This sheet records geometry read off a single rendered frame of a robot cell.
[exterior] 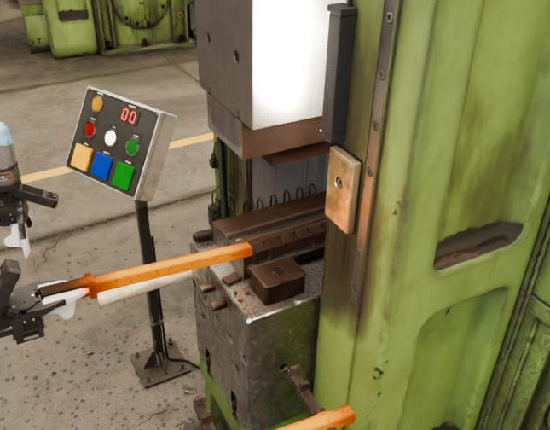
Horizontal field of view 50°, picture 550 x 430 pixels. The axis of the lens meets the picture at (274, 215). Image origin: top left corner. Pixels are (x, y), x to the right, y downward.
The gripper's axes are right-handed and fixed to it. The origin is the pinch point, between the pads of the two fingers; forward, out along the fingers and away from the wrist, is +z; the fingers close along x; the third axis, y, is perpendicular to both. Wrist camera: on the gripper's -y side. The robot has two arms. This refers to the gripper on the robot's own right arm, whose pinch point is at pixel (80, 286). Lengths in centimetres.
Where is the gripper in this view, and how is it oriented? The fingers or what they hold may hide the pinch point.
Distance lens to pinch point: 125.5
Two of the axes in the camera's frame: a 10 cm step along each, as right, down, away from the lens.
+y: -0.4, 8.5, 5.2
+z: 8.7, -2.2, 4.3
